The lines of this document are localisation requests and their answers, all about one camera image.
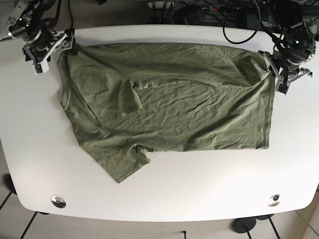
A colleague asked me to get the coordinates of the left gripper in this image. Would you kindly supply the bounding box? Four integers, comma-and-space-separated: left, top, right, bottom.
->
258, 51, 313, 95

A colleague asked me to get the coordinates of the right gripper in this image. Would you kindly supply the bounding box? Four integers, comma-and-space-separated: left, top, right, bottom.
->
22, 28, 75, 75

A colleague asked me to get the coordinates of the olive green T-shirt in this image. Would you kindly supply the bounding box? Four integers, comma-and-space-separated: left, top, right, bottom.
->
57, 43, 275, 183

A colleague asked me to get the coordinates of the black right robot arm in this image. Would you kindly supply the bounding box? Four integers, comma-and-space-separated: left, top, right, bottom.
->
5, 0, 77, 75

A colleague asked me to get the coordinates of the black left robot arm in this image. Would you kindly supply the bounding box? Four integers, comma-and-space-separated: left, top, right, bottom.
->
258, 0, 316, 95

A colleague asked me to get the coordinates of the grey multi-socket box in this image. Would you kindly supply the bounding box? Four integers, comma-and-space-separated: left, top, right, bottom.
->
174, 5, 205, 25

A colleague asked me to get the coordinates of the right silver table grommet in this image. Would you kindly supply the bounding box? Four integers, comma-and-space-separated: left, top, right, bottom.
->
267, 194, 281, 207

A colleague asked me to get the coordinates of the silver table grommet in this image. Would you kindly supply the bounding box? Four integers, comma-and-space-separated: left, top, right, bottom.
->
267, 194, 281, 207
51, 195, 66, 209

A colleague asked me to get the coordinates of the black round stand base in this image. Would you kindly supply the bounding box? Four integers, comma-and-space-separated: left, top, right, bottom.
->
232, 217, 256, 234

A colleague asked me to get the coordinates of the left silver table grommet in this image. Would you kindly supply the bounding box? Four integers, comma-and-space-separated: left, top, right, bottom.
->
51, 195, 66, 209

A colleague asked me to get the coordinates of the left black table leg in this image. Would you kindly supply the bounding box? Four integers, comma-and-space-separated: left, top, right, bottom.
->
20, 212, 38, 239

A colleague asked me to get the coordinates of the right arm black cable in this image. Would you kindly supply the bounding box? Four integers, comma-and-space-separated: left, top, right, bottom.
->
42, 0, 75, 33

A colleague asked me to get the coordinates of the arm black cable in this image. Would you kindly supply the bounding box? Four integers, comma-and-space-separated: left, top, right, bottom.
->
42, 0, 75, 33
222, 0, 282, 45

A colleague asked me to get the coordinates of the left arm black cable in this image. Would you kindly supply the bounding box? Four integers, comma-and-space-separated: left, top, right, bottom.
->
222, 0, 282, 45

